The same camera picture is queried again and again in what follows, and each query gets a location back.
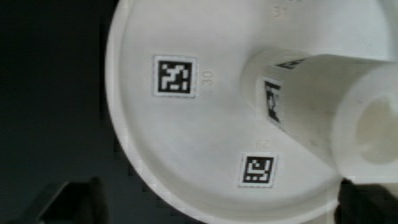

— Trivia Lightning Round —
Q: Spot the white cylindrical table leg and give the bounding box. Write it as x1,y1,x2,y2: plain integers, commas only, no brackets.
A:
240,48,398,182

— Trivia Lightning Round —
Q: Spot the white round table top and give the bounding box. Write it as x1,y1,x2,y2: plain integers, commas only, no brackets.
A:
105,0,398,224

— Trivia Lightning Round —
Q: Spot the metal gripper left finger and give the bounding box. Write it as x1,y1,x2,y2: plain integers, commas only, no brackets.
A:
7,176,110,224

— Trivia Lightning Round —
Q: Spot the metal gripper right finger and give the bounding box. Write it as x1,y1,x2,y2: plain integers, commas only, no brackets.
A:
334,179,398,224

